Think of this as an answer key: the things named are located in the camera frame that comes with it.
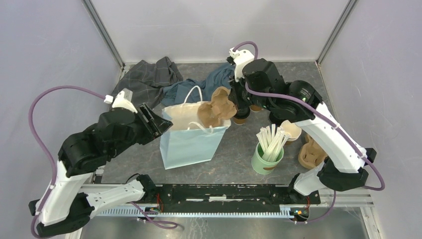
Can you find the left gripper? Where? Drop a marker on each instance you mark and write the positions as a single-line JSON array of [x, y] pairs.
[[158, 126]]

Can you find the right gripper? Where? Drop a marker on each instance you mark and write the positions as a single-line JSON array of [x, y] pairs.
[[234, 95]]

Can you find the brown paper coffee cup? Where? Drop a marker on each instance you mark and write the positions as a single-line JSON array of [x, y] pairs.
[[255, 108]]

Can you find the light blue paper bag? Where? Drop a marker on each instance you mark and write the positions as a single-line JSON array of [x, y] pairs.
[[190, 140]]

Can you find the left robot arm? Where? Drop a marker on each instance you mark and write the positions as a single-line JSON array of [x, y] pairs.
[[64, 208]]

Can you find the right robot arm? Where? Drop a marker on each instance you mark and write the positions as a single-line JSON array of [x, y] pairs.
[[258, 82]]

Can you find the blue-grey cloth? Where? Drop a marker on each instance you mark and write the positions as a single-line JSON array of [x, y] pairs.
[[176, 93]]

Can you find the stack of black lids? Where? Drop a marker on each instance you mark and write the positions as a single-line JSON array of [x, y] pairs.
[[275, 120]]

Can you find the grey checked cloth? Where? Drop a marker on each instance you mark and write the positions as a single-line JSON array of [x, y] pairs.
[[147, 81]]

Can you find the bundle of wrapped straws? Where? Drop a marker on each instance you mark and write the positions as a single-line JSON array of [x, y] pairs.
[[272, 140]]

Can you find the stack of paper cups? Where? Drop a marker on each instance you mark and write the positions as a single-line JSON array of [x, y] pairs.
[[292, 130]]

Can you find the green cup holding straws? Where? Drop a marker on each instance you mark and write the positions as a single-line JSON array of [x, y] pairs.
[[262, 166]]

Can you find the brown pulp cup carrier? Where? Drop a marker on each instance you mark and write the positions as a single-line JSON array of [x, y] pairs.
[[311, 154]]

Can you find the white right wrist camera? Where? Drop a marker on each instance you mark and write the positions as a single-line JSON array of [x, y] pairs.
[[239, 58]]

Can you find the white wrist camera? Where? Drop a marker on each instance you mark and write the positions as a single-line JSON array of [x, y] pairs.
[[122, 100], [239, 58]]

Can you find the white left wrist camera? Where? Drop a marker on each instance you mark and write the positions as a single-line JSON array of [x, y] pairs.
[[122, 100]]

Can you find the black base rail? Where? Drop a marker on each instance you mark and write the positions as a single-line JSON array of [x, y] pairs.
[[225, 198]]

